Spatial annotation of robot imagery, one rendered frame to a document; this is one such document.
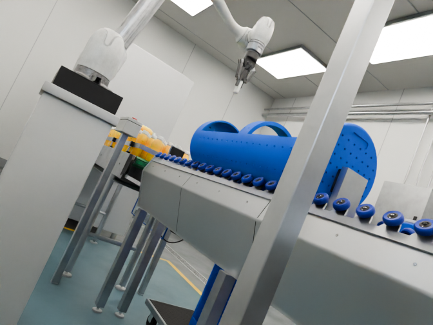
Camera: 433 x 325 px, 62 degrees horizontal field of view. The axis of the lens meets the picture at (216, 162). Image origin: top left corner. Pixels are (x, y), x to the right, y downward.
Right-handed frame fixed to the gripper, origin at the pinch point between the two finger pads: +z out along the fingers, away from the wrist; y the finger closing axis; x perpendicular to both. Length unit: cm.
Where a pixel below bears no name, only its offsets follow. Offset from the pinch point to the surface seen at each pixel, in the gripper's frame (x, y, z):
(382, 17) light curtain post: -105, -42, 8
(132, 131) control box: 56, -20, 42
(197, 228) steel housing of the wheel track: -33, -11, 73
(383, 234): -113, -23, 52
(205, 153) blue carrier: -16.7, -12.4, 41.8
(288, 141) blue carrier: -71, -20, 33
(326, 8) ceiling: 138, 157, -196
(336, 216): -98, -21, 52
